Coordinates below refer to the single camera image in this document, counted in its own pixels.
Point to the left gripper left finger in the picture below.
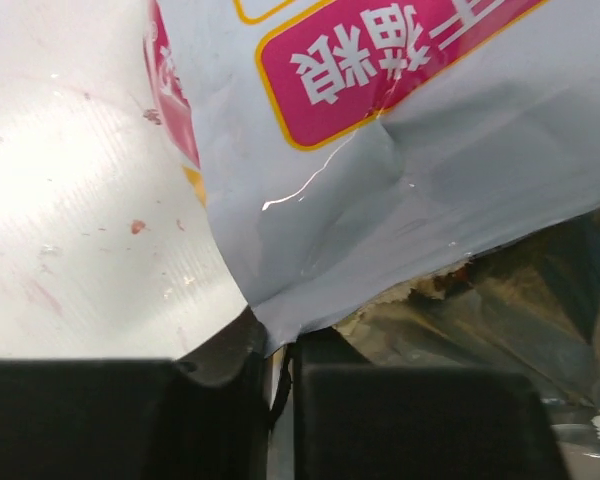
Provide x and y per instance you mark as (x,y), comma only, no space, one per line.
(202,416)

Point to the pet food bag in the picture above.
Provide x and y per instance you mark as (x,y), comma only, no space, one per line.
(424,176)

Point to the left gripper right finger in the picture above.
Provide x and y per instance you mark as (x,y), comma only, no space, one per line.
(357,420)

